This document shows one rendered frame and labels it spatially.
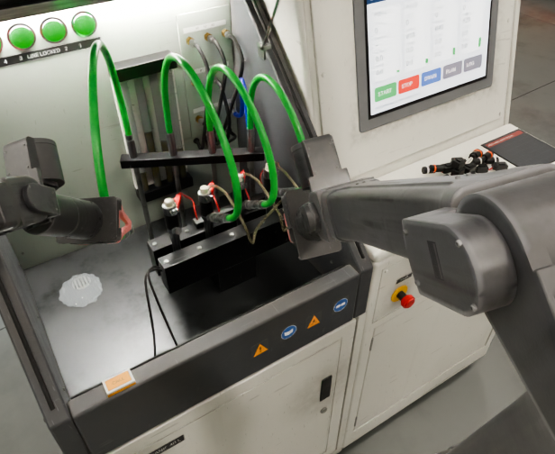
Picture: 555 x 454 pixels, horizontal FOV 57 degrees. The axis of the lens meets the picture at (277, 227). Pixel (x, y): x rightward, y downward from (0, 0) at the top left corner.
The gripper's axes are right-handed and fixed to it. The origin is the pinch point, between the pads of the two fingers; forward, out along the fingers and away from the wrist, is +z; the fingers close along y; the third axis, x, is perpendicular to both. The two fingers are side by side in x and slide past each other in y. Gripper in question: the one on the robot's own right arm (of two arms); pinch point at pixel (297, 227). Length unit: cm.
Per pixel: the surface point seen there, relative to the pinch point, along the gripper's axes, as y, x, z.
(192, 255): 0.3, 15.3, 31.8
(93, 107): 24.4, 27.0, -0.6
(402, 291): -19, -32, 36
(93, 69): 31.1, 25.9, 1.5
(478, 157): 9, -62, 36
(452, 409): -74, -69, 96
